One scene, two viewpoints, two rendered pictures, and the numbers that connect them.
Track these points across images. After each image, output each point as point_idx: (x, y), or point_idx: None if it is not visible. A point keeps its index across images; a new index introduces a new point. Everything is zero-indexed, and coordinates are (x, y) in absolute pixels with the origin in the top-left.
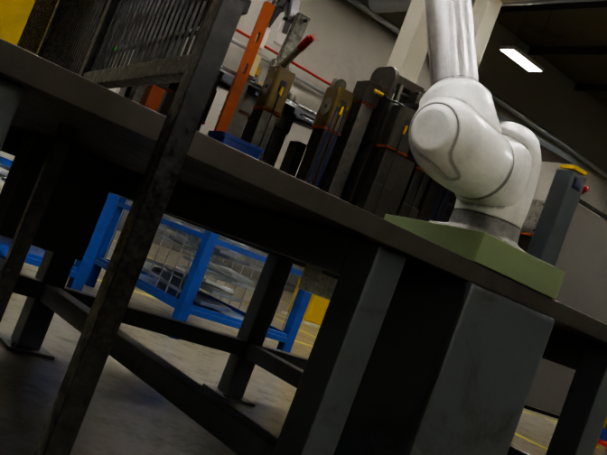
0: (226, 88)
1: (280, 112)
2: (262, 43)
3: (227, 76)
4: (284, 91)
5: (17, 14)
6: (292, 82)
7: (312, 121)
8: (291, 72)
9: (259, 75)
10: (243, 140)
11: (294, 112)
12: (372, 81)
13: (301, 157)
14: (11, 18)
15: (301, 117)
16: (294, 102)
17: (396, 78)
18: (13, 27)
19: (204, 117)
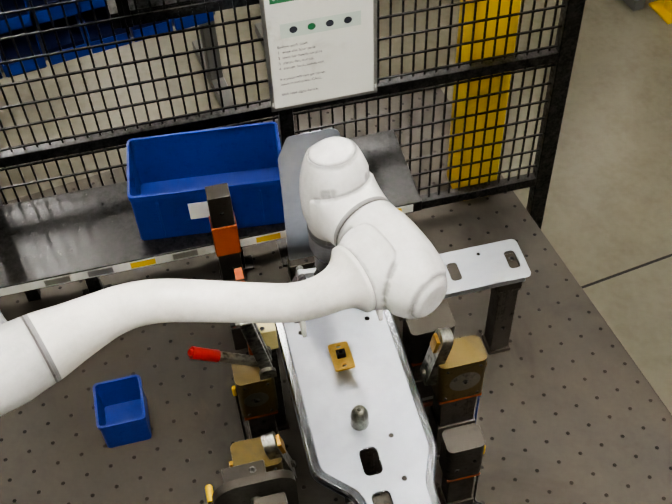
0: (399, 339)
1: (242, 415)
2: (377, 311)
3: (319, 328)
4: (237, 394)
5: (461, 111)
6: (237, 391)
7: (380, 472)
8: (234, 378)
9: (438, 352)
10: (94, 404)
11: (370, 438)
12: (222, 474)
13: (347, 500)
14: (458, 113)
15: (394, 455)
16: (299, 420)
17: (212, 498)
18: (460, 124)
19: (409, 358)
